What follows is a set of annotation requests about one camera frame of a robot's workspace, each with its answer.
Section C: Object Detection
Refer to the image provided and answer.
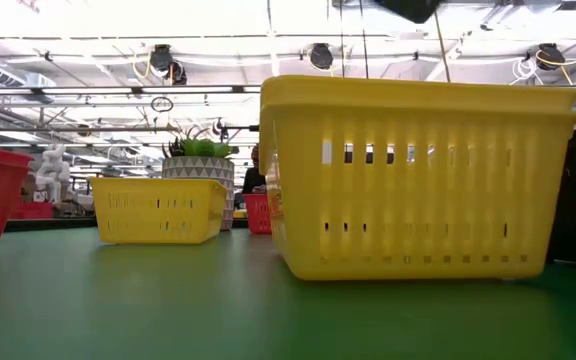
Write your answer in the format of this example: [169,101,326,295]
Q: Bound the red crate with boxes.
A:
[9,201,55,221]

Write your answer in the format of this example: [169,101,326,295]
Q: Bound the hanging black ring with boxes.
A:
[149,95,175,114]

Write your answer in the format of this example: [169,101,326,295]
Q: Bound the black ceiling cable reel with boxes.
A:
[308,42,335,72]
[148,43,188,87]
[536,42,567,72]

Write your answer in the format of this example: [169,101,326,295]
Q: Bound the person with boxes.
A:
[241,144,269,196]

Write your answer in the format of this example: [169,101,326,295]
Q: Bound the yellow plastic basket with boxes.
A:
[258,99,576,282]
[89,176,229,246]
[259,74,576,110]

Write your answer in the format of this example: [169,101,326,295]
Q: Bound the yellow hanging cord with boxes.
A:
[432,10,453,84]

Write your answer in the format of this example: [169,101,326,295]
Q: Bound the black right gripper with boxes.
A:
[371,0,445,25]

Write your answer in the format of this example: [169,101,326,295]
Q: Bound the white lumpy figure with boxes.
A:
[34,144,72,204]

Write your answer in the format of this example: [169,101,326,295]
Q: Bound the potted succulent in patterned pot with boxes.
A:
[161,126,240,232]

